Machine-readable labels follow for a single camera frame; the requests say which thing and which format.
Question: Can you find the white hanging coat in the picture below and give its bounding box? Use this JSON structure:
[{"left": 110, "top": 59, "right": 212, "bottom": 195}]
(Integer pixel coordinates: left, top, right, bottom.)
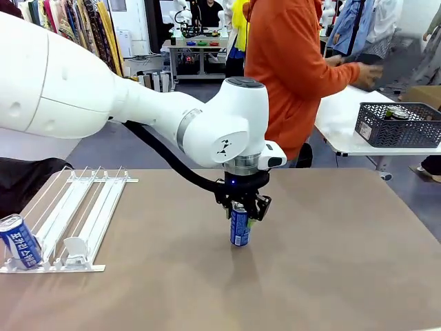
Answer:
[{"left": 365, "top": 0, "right": 404, "bottom": 46}]

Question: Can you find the light blue hanging shirt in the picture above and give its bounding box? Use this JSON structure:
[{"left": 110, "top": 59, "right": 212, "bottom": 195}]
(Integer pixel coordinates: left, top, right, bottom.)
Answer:
[{"left": 327, "top": 0, "right": 362, "bottom": 58}]

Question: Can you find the bystander's foot with shoe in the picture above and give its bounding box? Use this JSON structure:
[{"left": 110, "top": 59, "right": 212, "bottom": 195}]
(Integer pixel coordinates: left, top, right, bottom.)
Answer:
[{"left": 408, "top": 154, "right": 441, "bottom": 183}]

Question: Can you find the person in orange hoodie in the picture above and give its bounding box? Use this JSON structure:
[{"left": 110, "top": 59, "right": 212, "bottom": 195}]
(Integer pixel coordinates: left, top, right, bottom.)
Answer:
[{"left": 243, "top": 0, "right": 362, "bottom": 170}]

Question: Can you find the brown cardboard box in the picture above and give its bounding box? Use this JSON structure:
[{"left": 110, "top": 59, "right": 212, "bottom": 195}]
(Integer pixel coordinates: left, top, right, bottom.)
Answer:
[{"left": 401, "top": 85, "right": 441, "bottom": 112}]

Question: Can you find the black stand pole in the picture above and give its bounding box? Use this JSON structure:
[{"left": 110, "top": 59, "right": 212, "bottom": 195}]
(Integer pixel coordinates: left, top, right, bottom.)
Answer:
[{"left": 346, "top": 0, "right": 367, "bottom": 58}]

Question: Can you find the metal frame work table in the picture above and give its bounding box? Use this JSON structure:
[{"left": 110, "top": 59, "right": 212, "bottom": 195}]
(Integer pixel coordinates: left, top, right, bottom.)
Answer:
[{"left": 161, "top": 37, "right": 231, "bottom": 81}]

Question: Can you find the person's left hand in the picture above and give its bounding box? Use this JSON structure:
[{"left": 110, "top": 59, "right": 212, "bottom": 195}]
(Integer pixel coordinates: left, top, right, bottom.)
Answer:
[{"left": 325, "top": 54, "right": 347, "bottom": 68}]

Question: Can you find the yellow hanging garment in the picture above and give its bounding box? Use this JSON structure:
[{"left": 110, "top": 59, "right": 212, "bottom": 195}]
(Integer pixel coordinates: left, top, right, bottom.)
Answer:
[{"left": 97, "top": 1, "right": 124, "bottom": 77}]

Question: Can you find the bystander in yellow top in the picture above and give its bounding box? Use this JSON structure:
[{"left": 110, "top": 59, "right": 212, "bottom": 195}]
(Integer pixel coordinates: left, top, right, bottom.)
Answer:
[{"left": 225, "top": 0, "right": 249, "bottom": 79}]

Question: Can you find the bystander in black shirt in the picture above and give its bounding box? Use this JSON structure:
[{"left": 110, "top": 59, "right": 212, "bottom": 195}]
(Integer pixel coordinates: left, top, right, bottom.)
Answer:
[{"left": 195, "top": 0, "right": 225, "bottom": 29}]

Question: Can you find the dark cloth cover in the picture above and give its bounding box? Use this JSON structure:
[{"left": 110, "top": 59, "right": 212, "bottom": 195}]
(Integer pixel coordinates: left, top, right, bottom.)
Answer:
[{"left": 0, "top": 157, "right": 74, "bottom": 219}]

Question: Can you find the white floor appliance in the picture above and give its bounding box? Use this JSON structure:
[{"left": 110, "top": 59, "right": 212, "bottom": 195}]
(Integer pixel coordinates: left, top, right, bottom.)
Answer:
[{"left": 115, "top": 30, "right": 134, "bottom": 59}]

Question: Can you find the white wire can dispenser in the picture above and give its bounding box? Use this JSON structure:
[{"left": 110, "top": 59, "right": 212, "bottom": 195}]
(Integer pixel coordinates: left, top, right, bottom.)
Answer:
[{"left": 0, "top": 165, "right": 139, "bottom": 275}]

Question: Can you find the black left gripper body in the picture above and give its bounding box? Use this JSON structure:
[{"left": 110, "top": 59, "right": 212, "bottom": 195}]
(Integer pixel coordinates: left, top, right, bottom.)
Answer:
[{"left": 214, "top": 171, "right": 271, "bottom": 212}]

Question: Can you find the white side table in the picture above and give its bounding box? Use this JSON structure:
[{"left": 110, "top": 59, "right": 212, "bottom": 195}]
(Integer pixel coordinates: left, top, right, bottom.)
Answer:
[{"left": 314, "top": 84, "right": 441, "bottom": 182}]

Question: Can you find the person's right hand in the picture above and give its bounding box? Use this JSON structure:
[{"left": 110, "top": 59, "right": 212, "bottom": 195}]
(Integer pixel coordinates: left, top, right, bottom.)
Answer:
[{"left": 356, "top": 63, "right": 384, "bottom": 90}]

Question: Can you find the clothes rack with garments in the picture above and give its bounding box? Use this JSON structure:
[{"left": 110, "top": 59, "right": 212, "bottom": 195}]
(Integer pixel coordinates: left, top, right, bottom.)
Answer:
[{"left": 19, "top": 0, "right": 124, "bottom": 77}]

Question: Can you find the blue white drink can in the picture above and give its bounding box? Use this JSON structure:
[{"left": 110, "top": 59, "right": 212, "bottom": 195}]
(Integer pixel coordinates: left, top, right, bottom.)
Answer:
[
  {"left": 0, "top": 213, "right": 44, "bottom": 270},
  {"left": 229, "top": 202, "right": 252, "bottom": 248}
]

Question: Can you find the black corrugated cable hose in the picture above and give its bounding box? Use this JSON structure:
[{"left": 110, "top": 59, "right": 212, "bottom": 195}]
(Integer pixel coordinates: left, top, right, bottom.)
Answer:
[{"left": 122, "top": 119, "right": 227, "bottom": 199}]

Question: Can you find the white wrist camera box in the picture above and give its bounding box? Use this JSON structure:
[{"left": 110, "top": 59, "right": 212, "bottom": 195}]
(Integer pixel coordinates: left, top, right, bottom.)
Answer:
[{"left": 264, "top": 140, "right": 288, "bottom": 171}]

